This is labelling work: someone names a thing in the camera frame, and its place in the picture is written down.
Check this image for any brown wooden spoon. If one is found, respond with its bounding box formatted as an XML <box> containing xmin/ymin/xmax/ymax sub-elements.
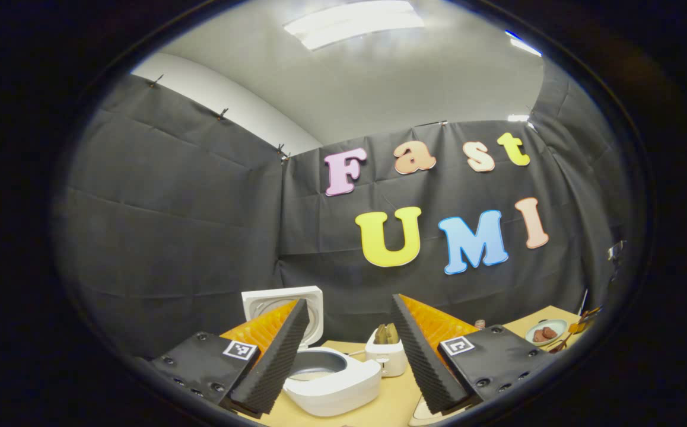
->
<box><xmin>548</xmin><ymin>323</ymin><xmax>584</xmax><ymax>355</ymax></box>

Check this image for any white toaster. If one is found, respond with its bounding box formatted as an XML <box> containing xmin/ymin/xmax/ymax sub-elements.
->
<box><xmin>365</xmin><ymin>329</ymin><xmax>407</xmax><ymax>378</ymax></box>

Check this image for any large ceiling light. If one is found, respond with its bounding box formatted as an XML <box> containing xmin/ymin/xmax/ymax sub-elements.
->
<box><xmin>283</xmin><ymin>0</ymin><xmax>426</xmax><ymax>51</ymax></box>

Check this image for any pale green plate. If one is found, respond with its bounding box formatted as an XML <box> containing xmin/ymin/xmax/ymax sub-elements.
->
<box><xmin>525</xmin><ymin>319</ymin><xmax>568</xmax><ymax>347</ymax></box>

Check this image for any clear glass dish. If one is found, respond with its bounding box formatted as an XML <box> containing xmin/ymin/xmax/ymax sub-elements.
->
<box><xmin>409</xmin><ymin>394</ymin><xmax>439</xmax><ymax>426</ymax></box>

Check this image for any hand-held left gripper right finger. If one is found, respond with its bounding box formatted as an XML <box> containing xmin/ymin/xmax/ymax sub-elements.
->
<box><xmin>391</xmin><ymin>294</ymin><xmax>558</xmax><ymax>416</ymax></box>

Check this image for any black backdrop cloth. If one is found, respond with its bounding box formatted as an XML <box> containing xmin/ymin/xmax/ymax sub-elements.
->
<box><xmin>53</xmin><ymin>59</ymin><xmax>641</xmax><ymax>362</ymax></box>

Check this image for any white rice cooker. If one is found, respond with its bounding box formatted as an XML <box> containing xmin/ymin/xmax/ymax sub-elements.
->
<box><xmin>241</xmin><ymin>286</ymin><xmax>382</xmax><ymax>418</ymax></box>

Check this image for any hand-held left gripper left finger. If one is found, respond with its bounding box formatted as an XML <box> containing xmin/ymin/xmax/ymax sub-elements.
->
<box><xmin>151</xmin><ymin>298</ymin><xmax>310</xmax><ymax>416</ymax></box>

